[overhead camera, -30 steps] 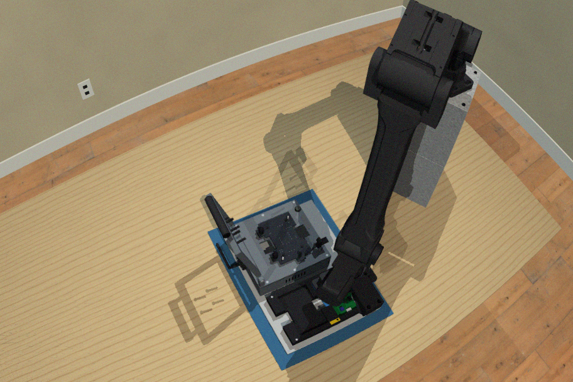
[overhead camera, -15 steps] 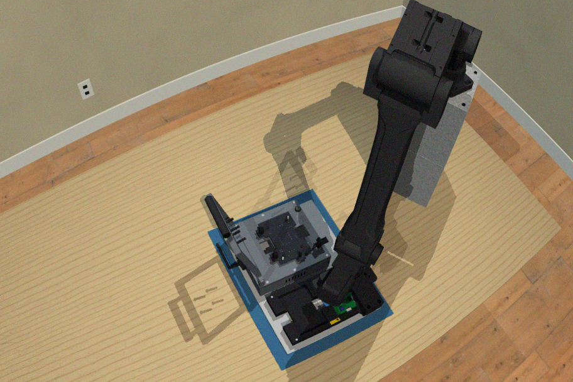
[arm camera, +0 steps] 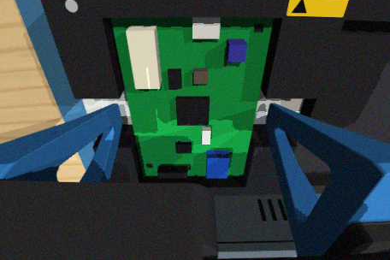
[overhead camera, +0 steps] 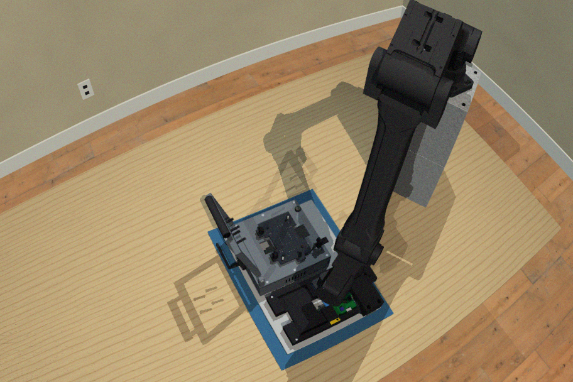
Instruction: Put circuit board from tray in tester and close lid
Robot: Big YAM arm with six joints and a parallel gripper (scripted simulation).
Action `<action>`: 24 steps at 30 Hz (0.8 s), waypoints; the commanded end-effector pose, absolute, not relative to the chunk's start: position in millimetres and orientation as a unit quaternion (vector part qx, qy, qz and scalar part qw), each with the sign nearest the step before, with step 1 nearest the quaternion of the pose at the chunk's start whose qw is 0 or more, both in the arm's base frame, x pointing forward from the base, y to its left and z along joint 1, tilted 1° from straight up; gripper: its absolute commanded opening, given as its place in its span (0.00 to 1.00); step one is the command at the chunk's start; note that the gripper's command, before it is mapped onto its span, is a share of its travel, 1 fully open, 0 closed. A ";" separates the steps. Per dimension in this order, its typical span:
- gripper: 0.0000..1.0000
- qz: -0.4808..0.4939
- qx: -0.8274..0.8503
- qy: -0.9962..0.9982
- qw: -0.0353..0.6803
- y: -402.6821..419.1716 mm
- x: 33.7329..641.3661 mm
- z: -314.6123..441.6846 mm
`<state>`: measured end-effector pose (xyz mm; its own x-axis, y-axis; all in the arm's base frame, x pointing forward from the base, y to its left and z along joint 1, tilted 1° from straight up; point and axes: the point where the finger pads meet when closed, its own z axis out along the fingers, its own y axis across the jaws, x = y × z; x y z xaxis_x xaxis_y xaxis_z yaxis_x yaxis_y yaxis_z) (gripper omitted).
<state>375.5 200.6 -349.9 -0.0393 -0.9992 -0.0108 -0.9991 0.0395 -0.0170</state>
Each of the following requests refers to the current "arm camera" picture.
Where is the green circuit board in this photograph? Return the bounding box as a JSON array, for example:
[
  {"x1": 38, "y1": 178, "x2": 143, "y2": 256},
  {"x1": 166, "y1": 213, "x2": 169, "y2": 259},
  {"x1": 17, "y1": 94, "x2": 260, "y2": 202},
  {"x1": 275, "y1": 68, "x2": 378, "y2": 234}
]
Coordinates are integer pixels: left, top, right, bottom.
[{"x1": 111, "y1": 17, "x2": 274, "y2": 179}]

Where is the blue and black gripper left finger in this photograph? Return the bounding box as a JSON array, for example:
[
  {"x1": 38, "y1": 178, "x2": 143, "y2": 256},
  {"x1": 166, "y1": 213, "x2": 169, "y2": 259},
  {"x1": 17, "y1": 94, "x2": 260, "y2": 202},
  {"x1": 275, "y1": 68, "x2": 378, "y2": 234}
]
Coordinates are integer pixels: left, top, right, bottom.
[{"x1": 0, "y1": 103, "x2": 122, "y2": 182}]

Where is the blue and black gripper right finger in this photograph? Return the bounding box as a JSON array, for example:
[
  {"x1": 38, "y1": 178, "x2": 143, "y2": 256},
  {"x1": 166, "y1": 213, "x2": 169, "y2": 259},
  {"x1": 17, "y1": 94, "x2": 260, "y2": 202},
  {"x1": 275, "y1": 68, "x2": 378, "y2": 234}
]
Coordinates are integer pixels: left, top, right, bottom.
[{"x1": 266, "y1": 103, "x2": 390, "y2": 257}]

